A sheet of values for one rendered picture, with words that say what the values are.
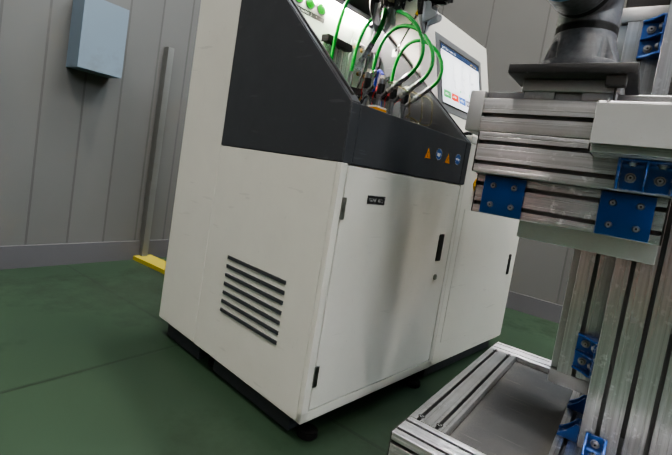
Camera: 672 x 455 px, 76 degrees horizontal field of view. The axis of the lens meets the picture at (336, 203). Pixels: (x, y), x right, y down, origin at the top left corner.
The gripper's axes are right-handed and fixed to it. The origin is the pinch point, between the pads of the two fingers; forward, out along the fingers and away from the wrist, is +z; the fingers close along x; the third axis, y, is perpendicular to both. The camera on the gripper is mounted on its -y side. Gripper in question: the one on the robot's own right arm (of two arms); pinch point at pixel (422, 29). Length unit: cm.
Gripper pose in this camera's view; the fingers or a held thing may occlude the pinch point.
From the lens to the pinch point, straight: 149.1
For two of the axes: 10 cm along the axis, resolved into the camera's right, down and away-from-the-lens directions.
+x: 6.7, 0.5, 7.4
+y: 7.2, 1.7, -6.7
